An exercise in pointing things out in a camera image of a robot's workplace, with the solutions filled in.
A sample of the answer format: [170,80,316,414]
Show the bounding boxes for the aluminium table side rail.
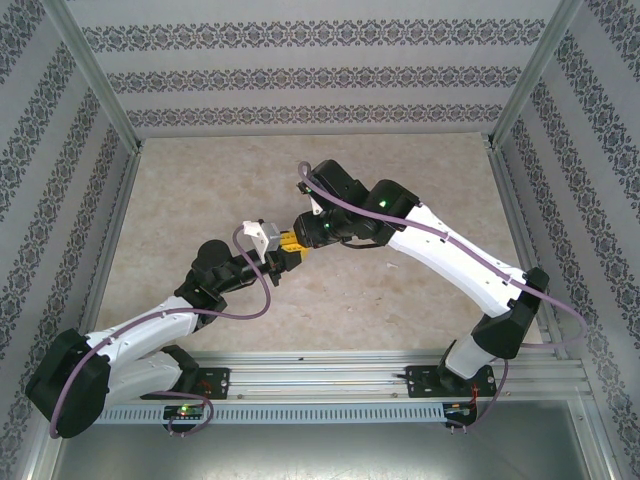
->
[79,147,144,334]
[487,147,559,359]

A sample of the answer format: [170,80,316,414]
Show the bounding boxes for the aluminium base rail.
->
[99,349,586,406]

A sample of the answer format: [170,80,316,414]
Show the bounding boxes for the grey slotted cable duct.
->
[94,401,479,426]

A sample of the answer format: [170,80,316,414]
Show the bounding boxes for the aluminium frame post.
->
[489,0,599,151]
[41,0,144,154]

